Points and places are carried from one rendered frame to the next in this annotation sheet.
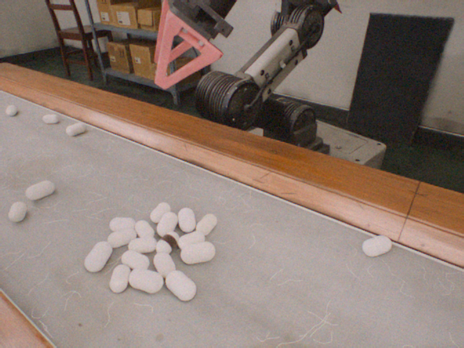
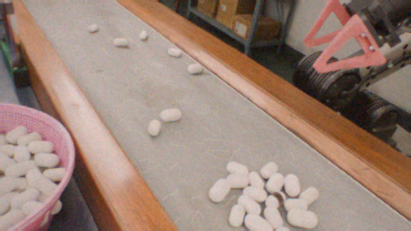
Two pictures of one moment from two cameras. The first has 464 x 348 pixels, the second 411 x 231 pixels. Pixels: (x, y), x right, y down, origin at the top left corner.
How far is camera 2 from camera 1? 0.14 m
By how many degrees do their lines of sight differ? 10
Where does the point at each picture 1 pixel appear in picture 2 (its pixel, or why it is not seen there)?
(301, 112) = (387, 111)
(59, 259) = (185, 180)
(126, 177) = (236, 126)
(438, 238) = not seen: outside the picture
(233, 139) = (337, 124)
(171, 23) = (356, 27)
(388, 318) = not seen: outside the picture
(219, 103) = (320, 82)
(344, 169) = not seen: outside the picture
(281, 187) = (378, 185)
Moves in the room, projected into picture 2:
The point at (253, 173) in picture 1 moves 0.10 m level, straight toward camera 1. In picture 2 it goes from (352, 163) to (351, 204)
